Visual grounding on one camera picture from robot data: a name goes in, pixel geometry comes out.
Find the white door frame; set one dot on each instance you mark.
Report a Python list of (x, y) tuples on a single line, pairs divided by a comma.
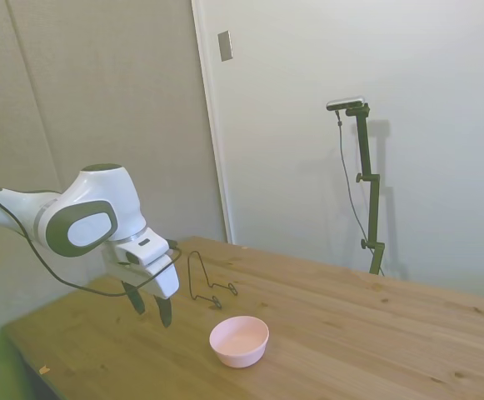
[(212, 125)]

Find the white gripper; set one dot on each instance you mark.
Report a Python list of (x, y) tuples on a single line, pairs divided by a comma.
[(154, 271)]

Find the small orange tape scrap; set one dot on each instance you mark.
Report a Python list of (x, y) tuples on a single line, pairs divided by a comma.
[(44, 369)]

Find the grey exterior camera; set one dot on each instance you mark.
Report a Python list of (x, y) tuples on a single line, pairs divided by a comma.
[(345, 103)]

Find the pink plastic bowl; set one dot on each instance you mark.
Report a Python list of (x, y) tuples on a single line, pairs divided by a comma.
[(239, 341)]

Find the dark jointed camera stand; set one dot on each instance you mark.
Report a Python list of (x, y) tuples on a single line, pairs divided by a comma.
[(368, 175)]

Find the grey wall switch plate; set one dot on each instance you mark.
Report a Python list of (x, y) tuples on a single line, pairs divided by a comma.
[(225, 46)]

